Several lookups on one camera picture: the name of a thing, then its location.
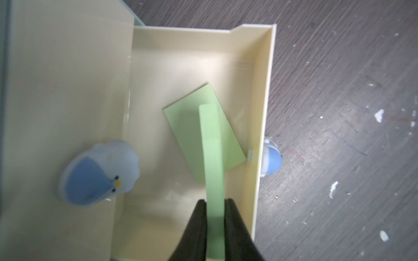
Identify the cream bottom drawer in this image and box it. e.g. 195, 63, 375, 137
111, 25, 276, 261

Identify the green sticky note pad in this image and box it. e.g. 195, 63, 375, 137
199, 104, 225, 260
163, 84, 246, 183

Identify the cream drawer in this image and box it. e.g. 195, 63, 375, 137
111, 25, 276, 261
1, 1, 135, 261

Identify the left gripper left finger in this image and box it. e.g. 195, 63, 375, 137
169, 200, 207, 261

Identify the light blue drawer cabinet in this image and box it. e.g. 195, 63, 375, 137
120, 0, 145, 26

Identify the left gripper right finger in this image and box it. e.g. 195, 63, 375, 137
224, 199, 264, 261

